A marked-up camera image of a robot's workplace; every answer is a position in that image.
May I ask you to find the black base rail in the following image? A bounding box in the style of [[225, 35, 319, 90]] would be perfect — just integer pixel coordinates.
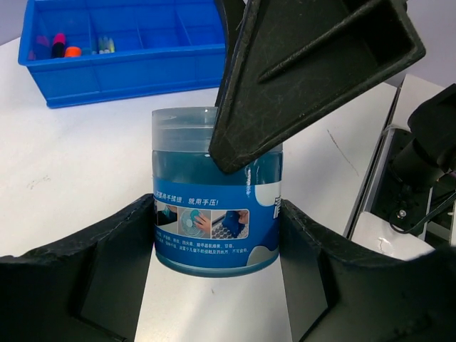
[[341, 74, 456, 243]]

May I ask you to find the blue compartment tray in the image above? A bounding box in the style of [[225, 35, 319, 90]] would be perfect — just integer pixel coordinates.
[[18, 1, 225, 108]]

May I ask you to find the blue jar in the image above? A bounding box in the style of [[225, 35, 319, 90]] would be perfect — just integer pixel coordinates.
[[152, 107, 283, 278]]

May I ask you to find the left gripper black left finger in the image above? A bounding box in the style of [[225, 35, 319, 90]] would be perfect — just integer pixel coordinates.
[[1, 194, 154, 341]]

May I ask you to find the orange tip black highlighter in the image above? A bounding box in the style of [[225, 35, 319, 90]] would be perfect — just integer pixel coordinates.
[[64, 46, 82, 58]]

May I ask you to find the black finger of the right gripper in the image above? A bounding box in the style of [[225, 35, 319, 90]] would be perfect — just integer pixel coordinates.
[[209, 0, 426, 173]]

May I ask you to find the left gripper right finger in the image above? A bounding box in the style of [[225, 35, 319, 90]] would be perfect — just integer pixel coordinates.
[[279, 200, 455, 341]]

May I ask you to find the blue thin pen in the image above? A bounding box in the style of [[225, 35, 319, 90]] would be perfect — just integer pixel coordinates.
[[98, 37, 105, 54]]

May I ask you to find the pink cap black highlighter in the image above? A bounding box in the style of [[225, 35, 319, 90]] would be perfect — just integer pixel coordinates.
[[51, 33, 66, 58]]

